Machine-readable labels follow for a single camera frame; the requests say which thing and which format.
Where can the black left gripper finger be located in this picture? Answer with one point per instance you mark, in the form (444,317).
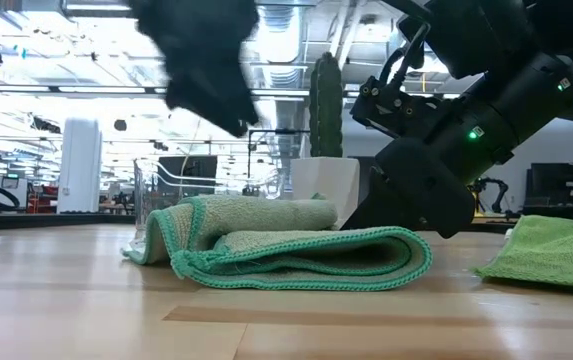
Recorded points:
(216,100)

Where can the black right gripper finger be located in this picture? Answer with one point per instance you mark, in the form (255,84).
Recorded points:
(368,210)

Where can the pale green towel teal edge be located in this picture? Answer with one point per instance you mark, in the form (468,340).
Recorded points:
(286,215)

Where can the bright green microfiber towel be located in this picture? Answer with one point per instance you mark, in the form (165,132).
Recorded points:
(551,250)

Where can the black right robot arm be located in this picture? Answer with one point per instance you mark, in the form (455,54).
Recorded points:
(516,100)

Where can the black background robot arm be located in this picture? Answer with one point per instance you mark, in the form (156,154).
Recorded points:
(496,180)

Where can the white hexagonal plant pot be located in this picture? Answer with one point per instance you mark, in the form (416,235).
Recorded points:
(323,180)

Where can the black monitor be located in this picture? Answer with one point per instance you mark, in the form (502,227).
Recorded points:
(191,170)

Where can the green cactus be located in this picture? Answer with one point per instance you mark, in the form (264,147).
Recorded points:
(326,110)

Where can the clear plastic bin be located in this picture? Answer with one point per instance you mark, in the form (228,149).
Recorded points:
(146,200)

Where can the black equipment shelf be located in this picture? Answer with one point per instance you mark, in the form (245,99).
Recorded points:
(561,190)

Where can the white pillar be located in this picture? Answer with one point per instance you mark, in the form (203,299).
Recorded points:
(80,165)

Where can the silver ventilation duct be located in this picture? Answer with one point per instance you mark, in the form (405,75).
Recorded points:
(276,30)

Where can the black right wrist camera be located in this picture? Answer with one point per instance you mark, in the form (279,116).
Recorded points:
(391,107)

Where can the black aluminium table frame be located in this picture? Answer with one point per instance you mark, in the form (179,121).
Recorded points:
(41,221)

